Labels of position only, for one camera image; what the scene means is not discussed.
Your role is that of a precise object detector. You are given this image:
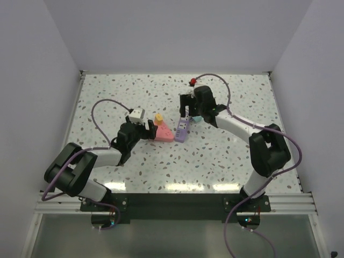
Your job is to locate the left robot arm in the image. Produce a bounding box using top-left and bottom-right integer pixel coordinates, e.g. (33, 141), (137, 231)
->
(41, 118), (158, 211)

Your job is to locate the aluminium front rail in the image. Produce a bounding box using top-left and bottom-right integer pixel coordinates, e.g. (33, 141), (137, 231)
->
(34, 193), (317, 214)

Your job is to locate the red cable connector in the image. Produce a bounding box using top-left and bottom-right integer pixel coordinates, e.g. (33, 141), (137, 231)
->
(189, 78), (197, 85)

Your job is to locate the yellow plug adapter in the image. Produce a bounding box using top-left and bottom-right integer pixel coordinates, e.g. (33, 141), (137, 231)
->
(154, 113), (163, 125)

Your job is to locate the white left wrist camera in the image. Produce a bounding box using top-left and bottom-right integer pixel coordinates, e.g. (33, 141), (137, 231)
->
(128, 107), (145, 125)

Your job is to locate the purple power strip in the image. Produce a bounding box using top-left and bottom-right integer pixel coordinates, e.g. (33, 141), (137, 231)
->
(174, 116), (190, 143)

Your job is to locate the pink triangular power strip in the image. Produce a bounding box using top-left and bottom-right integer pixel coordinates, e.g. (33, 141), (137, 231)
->
(154, 122), (174, 142)

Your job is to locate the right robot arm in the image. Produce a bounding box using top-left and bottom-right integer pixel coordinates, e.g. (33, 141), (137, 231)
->
(180, 85), (291, 211)

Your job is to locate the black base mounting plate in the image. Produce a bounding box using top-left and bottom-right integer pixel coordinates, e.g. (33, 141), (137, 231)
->
(80, 192), (272, 225)

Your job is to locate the teal plug adapter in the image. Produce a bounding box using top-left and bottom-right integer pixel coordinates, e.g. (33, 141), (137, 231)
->
(192, 116), (203, 123)

